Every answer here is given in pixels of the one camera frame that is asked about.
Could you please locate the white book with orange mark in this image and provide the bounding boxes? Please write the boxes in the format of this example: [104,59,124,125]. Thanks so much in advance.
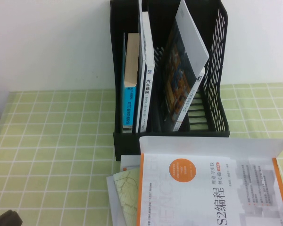
[120,154,142,171]

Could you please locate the blue spine book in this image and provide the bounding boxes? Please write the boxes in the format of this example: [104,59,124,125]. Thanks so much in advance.
[121,32,140,134]

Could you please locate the plain white book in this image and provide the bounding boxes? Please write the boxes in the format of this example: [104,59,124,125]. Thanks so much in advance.
[106,175,128,226]

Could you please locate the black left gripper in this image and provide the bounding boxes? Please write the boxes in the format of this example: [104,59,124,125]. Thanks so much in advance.
[0,210,23,226]

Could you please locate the book with dark colourful cover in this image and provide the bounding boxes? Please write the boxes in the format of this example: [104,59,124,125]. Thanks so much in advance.
[160,0,210,132]

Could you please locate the white book with orange trim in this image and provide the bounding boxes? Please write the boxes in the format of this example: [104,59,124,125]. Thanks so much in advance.
[136,136,283,226]

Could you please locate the black plastic book holder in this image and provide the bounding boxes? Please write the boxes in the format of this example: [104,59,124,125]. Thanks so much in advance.
[109,0,231,162]

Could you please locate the white book with black lettering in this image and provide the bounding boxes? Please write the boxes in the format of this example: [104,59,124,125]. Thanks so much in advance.
[135,0,156,134]

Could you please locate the pale yellow mechanical devices book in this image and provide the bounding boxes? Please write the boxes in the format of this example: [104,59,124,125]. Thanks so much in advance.
[112,168,142,226]

